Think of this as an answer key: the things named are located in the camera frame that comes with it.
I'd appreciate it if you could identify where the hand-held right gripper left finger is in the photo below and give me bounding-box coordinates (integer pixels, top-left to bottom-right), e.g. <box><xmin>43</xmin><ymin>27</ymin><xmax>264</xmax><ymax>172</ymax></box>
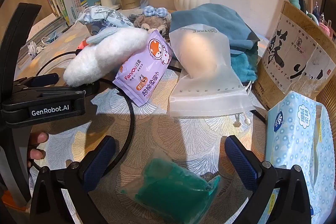
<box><xmin>30</xmin><ymin>135</ymin><xmax>116</xmax><ymax>224</ymax></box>

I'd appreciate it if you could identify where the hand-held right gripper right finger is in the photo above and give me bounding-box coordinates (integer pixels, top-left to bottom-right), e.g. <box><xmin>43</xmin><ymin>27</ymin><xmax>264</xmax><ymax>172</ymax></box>
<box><xmin>224</xmin><ymin>135</ymin><xmax>311</xmax><ymax>224</ymax></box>

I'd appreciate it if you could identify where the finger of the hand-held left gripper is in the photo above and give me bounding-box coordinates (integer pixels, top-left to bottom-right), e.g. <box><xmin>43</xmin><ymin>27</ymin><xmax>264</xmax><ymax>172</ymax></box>
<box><xmin>71</xmin><ymin>81</ymin><xmax>101</xmax><ymax>98</ymax></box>
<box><xmin>13</xmin><ymin>72</ymin><xmax>59</xmax><ymax>89</ymax></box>

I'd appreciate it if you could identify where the white fluffy plush toy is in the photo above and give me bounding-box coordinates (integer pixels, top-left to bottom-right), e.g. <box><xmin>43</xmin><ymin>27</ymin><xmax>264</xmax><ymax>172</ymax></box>
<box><xmin>63</xmin><ymin>27</ymin><xmax>149</xmax><ymax>87</ymax></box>

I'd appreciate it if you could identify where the green cloth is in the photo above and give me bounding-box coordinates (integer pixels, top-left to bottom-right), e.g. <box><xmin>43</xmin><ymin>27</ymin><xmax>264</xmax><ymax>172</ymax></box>
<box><xmin>117</xmin><ymin>147</ymin><xmax>225</xmax><ymax>224</ymax></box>

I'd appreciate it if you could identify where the brown plush bear blue bow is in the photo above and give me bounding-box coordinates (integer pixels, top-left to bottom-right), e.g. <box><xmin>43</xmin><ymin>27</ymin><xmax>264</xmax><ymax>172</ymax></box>
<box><xmin>134</xmin><ymin>6</ymin><xmax>172</xmax><ymax>35</ymax></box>

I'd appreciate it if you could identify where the frosted zip bag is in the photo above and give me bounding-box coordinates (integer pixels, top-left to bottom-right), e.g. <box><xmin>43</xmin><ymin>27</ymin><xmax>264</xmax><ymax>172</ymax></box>
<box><xmin>168</xmin><ymin>26</ymin><xmax>256</xmax><ymax>117</ymax></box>

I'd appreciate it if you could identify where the person's left hand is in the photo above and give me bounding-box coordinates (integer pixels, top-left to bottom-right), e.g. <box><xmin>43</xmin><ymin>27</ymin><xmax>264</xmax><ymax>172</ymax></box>
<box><xmin>27</xmin><ymin>132</ymin><xmax>49</xmax><ymax>168</ymax></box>

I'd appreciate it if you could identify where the crumpled white paper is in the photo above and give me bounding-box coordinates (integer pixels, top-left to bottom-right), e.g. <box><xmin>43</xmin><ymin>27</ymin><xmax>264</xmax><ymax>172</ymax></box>
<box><xmin>26</xmin><ymin>41</ymin><xmax>44</xmax><ymax>58</ymax></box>

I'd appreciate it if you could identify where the blue face mask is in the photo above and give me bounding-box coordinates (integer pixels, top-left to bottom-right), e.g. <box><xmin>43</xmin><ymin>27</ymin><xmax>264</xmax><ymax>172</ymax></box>
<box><xmin>43</xmin><ymin>30</ymin><xmax>62</xmax><ymax>45</ymax></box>

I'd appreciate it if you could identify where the purple tissue packet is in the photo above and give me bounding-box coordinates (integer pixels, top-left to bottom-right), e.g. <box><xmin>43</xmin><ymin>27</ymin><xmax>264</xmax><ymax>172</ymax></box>
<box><xmin>112</xmin><ymin>29</ymin><xmax>174</xmax><ymax>107</ymax></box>

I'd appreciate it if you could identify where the blue floral tissue pack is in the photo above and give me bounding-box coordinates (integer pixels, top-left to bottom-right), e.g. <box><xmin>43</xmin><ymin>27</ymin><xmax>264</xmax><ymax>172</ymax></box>
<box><xmin>265</xmin><ymin>91</ymin><xmax>336</xmax><ymax>224</ymax></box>

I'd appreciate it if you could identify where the patterned tablecloth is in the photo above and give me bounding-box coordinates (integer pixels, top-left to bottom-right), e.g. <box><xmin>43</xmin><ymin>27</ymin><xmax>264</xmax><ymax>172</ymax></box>
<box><xmin>16</xmin><ymin>7</ymin><xmax>273</xmax><ymax>224</ymax></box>

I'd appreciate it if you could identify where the blue white plastic packet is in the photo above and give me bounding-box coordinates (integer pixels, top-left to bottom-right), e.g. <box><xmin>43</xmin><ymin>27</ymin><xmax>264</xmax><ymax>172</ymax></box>
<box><xmin>76</xmin><ymin>6</ymin><xmax>135</xmax><ymax>37</ymax></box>

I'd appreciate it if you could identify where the cardboard pen holder box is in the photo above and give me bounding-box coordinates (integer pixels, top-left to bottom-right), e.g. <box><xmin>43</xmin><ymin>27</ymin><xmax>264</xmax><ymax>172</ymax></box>
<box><xmin>256</xmin><ymin>0</ymin><xmax>336</xmax><ymax>110</ymax></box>

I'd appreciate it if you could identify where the bundle of assorted pens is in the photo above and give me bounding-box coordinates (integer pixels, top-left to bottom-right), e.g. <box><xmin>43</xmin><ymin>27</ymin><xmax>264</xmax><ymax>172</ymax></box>
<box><xmin>299</xmin><ymin>0</ymin><xmax>336</xmax><ymax>42</ymax></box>

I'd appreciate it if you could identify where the black cable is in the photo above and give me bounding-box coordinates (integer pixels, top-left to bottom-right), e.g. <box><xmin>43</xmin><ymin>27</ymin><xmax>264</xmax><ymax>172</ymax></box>
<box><xmin>34</xmin><ymin>50</ymin><xmax>135</xmax><ymax>161</ymax></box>

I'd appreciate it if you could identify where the teal velvet drawstring pouch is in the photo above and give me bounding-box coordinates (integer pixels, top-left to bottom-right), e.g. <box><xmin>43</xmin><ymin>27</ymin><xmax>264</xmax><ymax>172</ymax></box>
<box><xmin>169</xmin><ymin>4</ymin><xmax>261</xmax><ymax>126</ymax></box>

